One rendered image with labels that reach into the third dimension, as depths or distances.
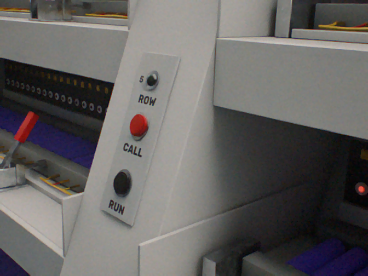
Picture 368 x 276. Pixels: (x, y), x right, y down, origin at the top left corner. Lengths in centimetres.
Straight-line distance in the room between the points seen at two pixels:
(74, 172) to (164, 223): 22
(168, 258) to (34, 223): 17
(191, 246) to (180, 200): 4
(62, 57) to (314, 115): 28
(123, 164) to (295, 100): 14
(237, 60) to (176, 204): 10
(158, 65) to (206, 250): 14
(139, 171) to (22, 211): 19
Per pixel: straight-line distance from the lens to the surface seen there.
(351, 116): 26
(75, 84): 73
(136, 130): 34
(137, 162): 34
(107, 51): 41
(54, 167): 56
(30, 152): 60
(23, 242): 47
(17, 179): 56
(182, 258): 34
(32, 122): 55
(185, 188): 32
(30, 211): 49
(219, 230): 36
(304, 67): 28
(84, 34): 44
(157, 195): 32
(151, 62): 35
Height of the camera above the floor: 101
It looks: 1 degrees down
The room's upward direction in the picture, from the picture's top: 16 degrees clockwise
